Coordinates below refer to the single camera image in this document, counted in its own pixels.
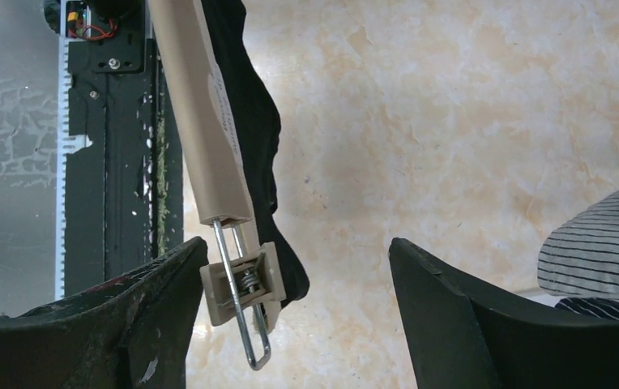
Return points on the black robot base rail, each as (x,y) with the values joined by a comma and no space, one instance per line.
(119,188)

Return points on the navy pinstriped underwear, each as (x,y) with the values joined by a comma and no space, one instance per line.
(594,307)

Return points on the black underwear white waistband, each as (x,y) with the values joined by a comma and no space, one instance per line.
(258,126)

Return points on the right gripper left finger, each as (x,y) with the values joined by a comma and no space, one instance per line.
(132,331)

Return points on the grey striped underwear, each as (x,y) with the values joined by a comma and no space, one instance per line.
(581,257)

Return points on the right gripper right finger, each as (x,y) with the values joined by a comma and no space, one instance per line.
(463,332)

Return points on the beige clip hanger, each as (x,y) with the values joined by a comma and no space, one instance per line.
(246,284)

